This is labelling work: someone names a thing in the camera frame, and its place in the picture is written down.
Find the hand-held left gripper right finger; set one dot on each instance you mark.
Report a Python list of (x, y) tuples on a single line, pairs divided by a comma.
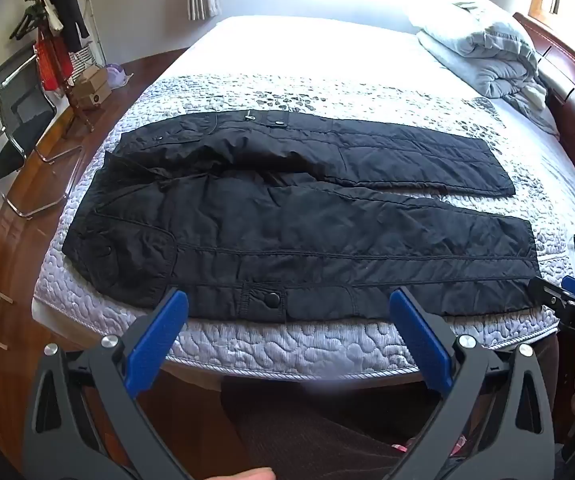
[(420, 335)]

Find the person's dark brown trousers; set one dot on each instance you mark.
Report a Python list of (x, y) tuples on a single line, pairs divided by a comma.
[(317, 425)]

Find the black pants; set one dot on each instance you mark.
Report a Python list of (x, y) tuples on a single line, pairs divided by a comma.
[(292, 240)]

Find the white hanging garment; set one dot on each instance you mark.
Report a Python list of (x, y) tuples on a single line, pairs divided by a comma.
[(53, 20)]

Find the cardboard box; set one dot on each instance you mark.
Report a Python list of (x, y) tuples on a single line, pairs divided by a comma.
[(94, 96), (92, 77)]

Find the person's left hand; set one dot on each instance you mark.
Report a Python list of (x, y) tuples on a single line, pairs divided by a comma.
[(252, 474)]

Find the black chrome cantilever chair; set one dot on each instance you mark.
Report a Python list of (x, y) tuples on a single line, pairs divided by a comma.
[(22, 110)]

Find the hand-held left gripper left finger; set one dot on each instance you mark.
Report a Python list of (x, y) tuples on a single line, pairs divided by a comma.
[(160, 335)]

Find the wooden coat rack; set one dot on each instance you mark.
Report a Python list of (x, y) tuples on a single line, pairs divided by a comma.
[(73, 102)]

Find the white pillow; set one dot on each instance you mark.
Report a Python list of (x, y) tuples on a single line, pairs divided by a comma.
[(442, 15)]

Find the purple plastic container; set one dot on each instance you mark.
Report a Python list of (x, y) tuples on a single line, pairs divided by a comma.
[(117, 76)]

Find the black clothes hanger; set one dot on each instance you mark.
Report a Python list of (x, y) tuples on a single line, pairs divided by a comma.
[(24, 22)]

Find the black hanging garment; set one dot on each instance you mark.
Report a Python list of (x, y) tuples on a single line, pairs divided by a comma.
[(67, 5)]

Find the red hanging garment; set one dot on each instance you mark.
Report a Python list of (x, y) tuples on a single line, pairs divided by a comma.
[(49, 65)]

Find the bed with quilted grey mattress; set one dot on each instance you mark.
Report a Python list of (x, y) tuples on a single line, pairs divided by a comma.
[(317, 70)]

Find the grey duvet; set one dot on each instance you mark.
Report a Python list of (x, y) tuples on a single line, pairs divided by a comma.
[(487, 55)]

